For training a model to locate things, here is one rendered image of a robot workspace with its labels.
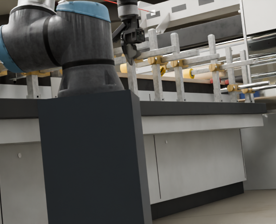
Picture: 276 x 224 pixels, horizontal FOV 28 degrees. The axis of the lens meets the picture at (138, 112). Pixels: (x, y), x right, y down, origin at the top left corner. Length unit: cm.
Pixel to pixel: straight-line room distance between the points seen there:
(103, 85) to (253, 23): 324
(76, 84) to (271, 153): 336
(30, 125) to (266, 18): 267
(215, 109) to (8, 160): 164
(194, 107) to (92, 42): 201
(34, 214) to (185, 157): 144
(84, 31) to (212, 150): 272
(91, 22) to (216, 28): 334
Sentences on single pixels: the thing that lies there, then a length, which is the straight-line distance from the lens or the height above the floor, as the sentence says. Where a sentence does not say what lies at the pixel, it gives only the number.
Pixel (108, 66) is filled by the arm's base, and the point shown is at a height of 68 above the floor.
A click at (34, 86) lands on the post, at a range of 244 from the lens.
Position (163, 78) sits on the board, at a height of 88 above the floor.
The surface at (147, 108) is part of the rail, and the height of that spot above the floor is 66.
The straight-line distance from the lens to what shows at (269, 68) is 457.
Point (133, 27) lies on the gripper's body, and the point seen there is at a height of 97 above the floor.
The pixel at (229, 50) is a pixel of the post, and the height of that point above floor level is 108.
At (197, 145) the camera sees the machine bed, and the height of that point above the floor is 42.
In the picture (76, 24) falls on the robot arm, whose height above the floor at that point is 80.
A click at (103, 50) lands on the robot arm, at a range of 155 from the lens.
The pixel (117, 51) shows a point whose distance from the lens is 282.
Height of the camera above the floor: 44
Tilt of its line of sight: 4 degrees up
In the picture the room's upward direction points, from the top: 6 degrees counter-clockwise
